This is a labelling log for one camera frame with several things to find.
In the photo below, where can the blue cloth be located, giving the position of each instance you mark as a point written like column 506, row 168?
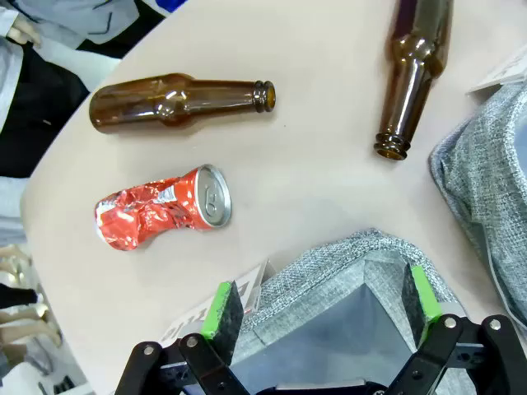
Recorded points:
column 169, row 5

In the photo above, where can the person in grey black clothes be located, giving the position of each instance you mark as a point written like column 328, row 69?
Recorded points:
column 41, row 94

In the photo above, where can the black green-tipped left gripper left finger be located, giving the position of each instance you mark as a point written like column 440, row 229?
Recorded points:
column 220, row 325

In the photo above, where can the beige clutter beside table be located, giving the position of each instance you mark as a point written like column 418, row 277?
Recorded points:
column 24, row 312

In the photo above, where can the grey fabric basket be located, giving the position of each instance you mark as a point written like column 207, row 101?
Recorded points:
column 486, row 173
column 321, row 280

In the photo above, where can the person's pale hand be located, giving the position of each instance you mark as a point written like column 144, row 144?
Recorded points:
column 22, row 31

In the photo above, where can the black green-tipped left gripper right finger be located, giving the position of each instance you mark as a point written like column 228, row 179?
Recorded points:
column 436, row 354

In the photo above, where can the crushed red soda can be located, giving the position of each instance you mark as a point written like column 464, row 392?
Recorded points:
column 164, row 205

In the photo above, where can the brown glass bottle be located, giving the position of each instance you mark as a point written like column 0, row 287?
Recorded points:
column 411, row 70
column 164, row 100

